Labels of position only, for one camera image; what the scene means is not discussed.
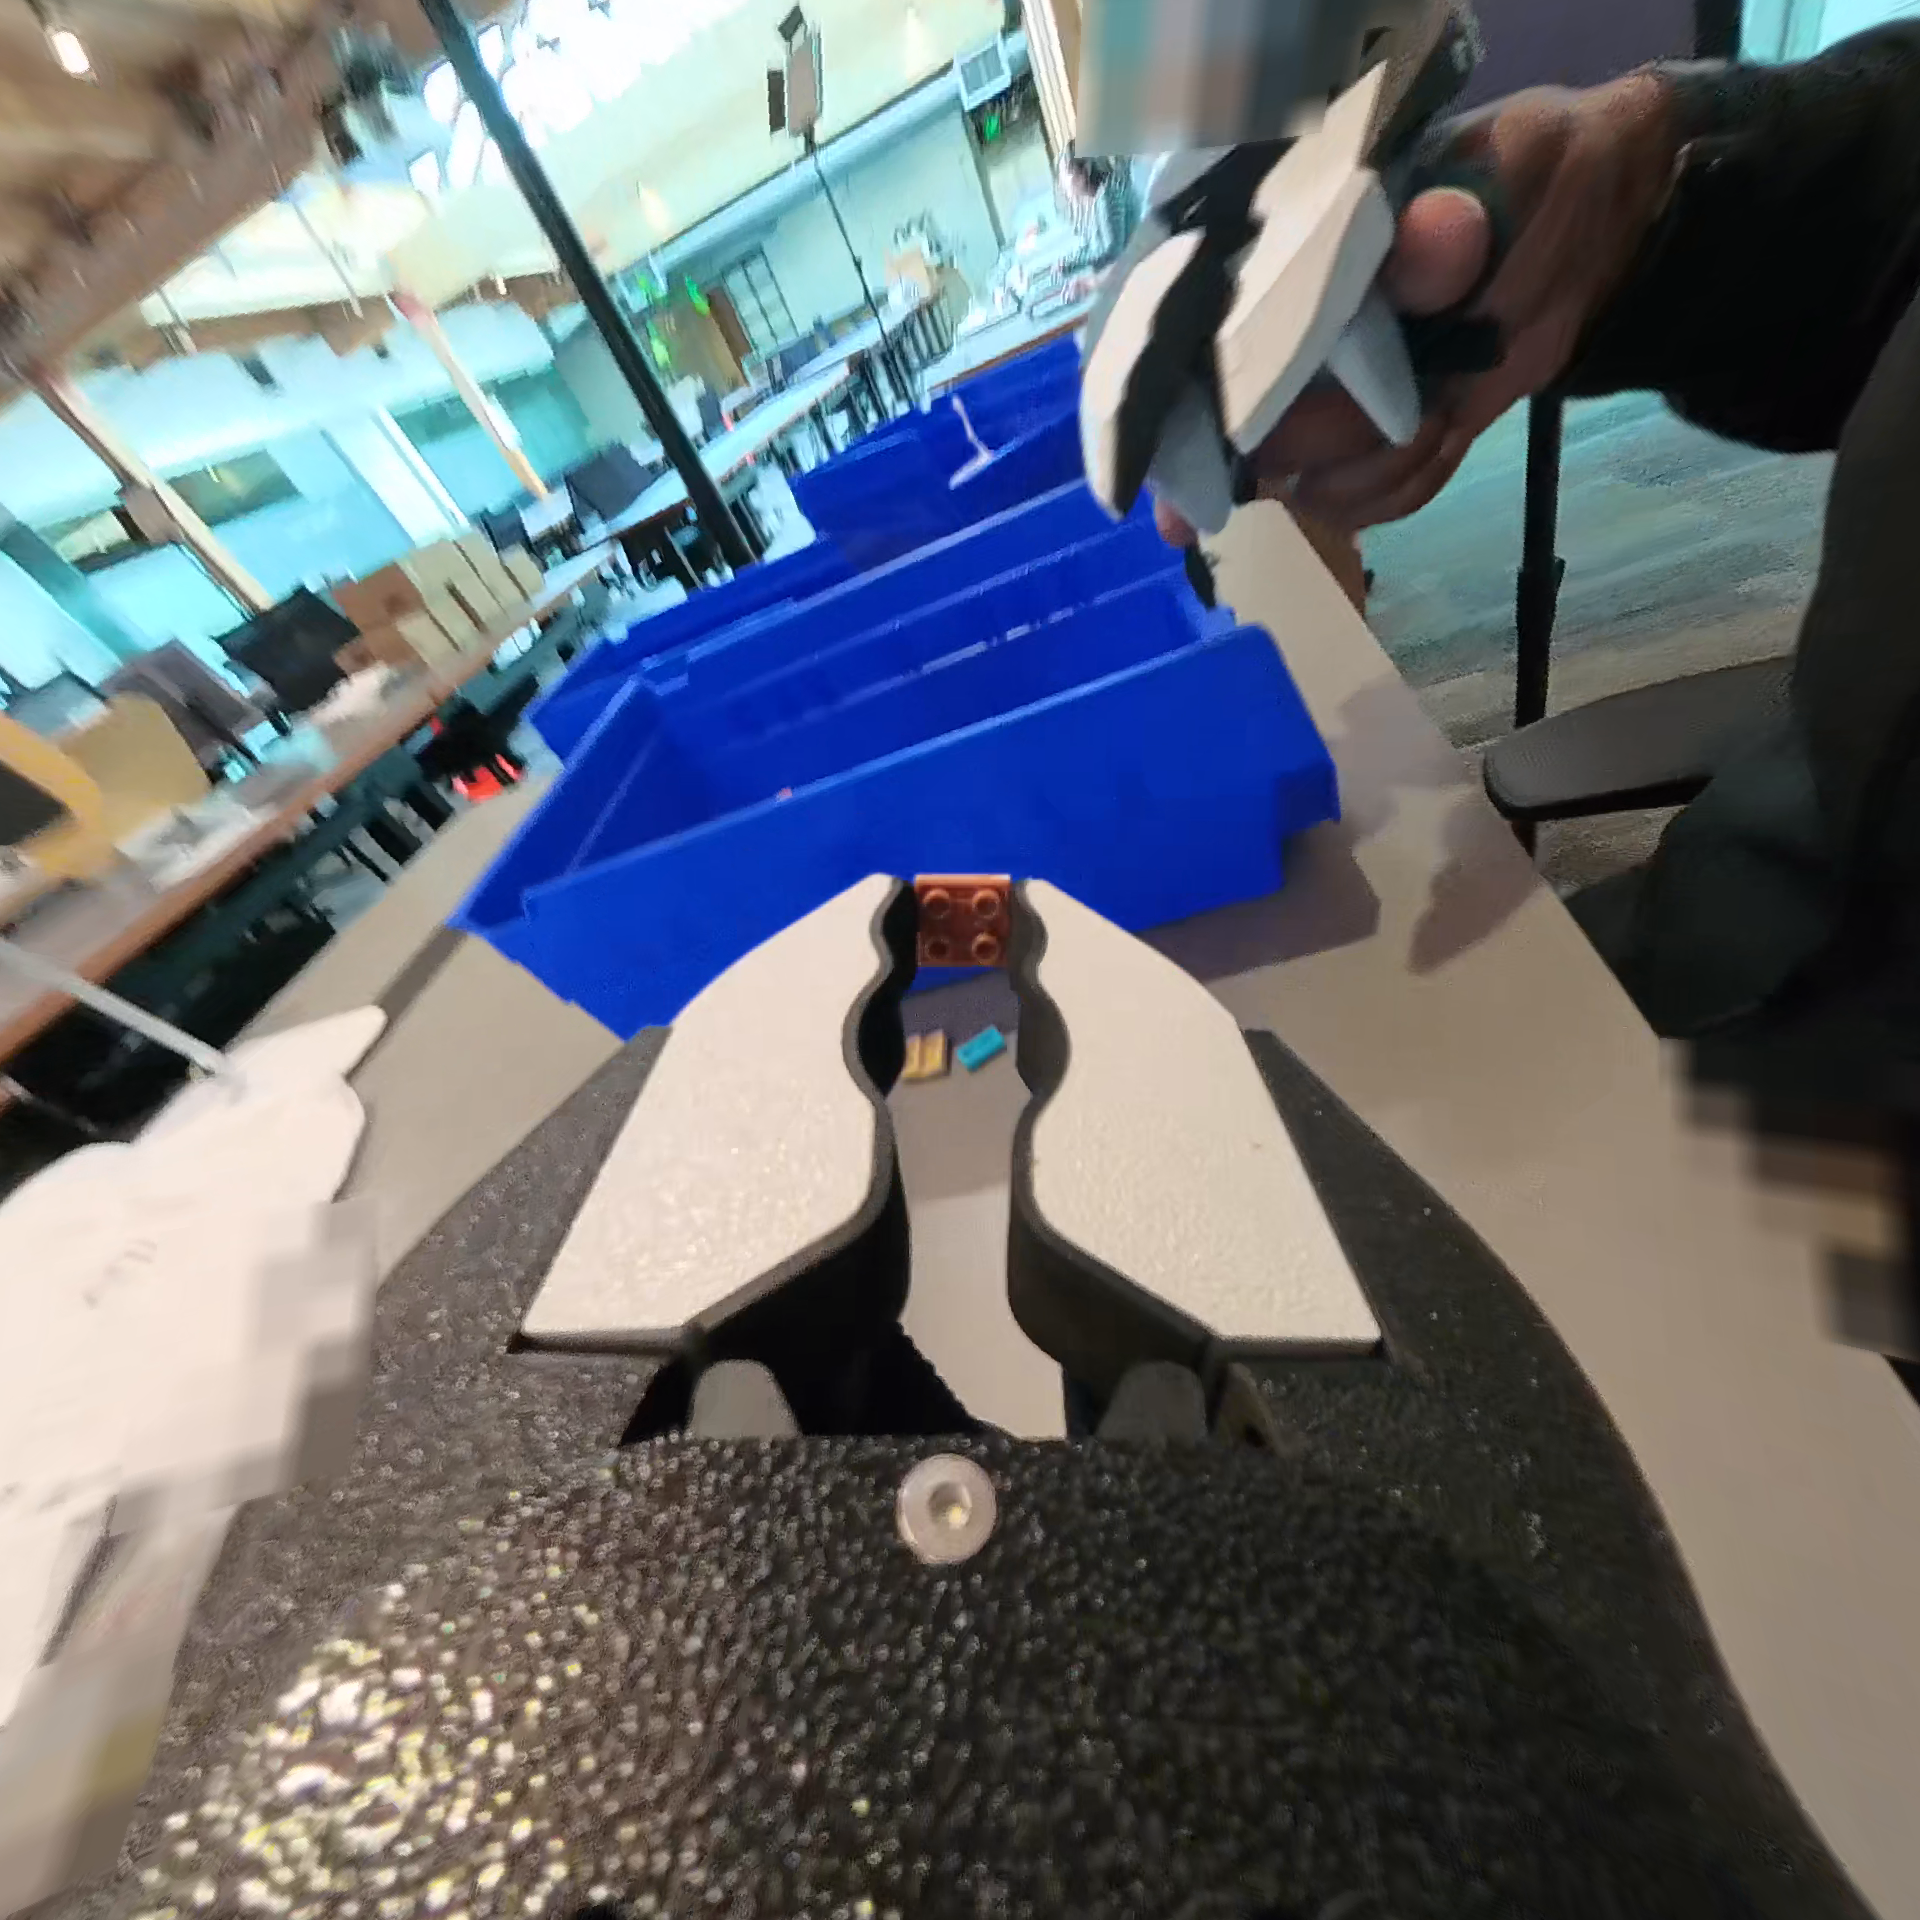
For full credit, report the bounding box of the person's right forearm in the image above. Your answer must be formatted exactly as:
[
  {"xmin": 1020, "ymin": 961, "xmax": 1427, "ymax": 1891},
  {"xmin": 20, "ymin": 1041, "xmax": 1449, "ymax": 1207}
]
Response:
[{"xmin": 1559, "ymin": 20, "xmax": 1920, "ymax": 452}]

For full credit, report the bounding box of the white paper sheet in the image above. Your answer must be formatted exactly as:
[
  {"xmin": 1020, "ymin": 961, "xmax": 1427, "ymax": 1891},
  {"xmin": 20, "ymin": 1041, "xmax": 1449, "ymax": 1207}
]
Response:
[{"xmin": 0, "ymin": 1002, "xmax": 392, "ymax": 1217}]

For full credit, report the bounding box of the black office chair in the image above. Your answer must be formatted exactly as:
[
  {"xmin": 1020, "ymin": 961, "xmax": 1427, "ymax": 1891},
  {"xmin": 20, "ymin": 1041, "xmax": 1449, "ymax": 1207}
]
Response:
[{"xmin": 214, "ymin": 586, "xmax": 366, "ymax": 710}]

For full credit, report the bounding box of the blue plastic storage bin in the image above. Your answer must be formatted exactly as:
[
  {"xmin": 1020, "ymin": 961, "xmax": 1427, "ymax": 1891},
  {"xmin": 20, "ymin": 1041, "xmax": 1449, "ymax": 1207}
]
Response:
[
  {"xmin": 451, "ymin": 621, "xmax": 1344, "ymax": 1041},
  {"xmin": 598, "ymin": 478, "xmax": 1190, "ymax": 662},
  {"xmin": 790, "ymin": 337, "xmax": 1089, "ymax": 548},
  {"xmin": 533, "ymin": 562, "xmax": 1240, "ymax": 782}
]

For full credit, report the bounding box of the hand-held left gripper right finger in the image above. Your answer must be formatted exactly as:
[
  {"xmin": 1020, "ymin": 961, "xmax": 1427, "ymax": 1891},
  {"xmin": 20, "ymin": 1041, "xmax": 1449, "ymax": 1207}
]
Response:
[{"xmin": 1006, "ymin": 873, "xmax": 1382, "ymax": 1439}]

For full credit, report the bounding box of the black building pillar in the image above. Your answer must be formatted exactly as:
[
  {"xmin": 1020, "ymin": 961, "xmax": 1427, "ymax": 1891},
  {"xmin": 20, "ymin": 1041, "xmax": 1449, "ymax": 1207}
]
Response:
[{"xmin": 415, "ymin": 0, "xmax": 764, "ymax": 570}]

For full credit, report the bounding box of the stack of cardboard boxes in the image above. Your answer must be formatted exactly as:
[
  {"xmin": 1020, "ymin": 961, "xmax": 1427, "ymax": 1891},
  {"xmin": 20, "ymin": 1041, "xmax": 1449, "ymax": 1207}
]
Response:
[{"xmin": 334, "ymin": 532, "xmax": 550, "ymax": 674}]

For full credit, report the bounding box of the thin black stand pole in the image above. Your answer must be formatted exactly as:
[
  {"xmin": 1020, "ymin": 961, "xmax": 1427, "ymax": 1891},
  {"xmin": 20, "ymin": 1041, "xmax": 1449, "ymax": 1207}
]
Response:
[{"xmin": 1511, "ymin": 390, "xmax": 1566, "ymax": 731}]

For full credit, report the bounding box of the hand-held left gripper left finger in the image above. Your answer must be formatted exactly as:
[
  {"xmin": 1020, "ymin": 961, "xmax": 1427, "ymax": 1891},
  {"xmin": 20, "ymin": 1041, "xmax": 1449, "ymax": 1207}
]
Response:
[{"xmin": 516, "ymin": 873, "xmax": 916, "ymax": 1439}]

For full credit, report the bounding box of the person's right hand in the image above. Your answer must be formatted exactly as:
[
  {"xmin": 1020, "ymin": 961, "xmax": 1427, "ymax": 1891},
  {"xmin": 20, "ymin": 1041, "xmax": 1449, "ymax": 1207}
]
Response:
[{"xmin": 1247, "ymin": 67, "xmax": 1694, "ymax": 530}]

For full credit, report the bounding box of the reddish brown lego plate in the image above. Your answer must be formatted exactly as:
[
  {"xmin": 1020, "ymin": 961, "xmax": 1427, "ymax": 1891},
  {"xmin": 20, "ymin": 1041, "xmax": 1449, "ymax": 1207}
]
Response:
[{"xmin": 911, "ymin": 873, "xmax": 1017, "ymax": 971}]

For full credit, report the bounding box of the studio light on stand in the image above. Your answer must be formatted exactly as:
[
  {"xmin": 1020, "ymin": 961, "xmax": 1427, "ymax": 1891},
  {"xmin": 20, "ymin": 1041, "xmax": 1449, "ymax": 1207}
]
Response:
[{"xmin": 768, "ymin": 6, "xmax": 904, "ymax": 414}]

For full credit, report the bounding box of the black office chair armrest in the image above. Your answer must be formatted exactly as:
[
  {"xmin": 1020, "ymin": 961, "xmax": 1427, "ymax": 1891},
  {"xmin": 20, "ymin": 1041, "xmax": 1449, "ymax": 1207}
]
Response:
[{"xmin": 1480, "ymin": 657, "xmax": 1800, "ymax": 826}]

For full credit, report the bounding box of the person's dark clothing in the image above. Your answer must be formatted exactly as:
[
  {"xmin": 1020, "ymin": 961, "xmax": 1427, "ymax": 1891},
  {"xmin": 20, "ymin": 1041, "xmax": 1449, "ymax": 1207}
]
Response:
[{"xmin": 1559, "ymin": 345, "xmax": 1920, "ymax": 1059}]

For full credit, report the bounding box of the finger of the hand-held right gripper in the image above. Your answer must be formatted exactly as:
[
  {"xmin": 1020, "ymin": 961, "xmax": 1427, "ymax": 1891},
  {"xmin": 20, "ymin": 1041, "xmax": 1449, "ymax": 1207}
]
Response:
[
  {"xmin": 1079, "ymin": 222, "xmax": 1251, "ymax": 537},
  {"xmin": 1208, "ymin": 65, "xmax": 1422, "ymax": 454}
]

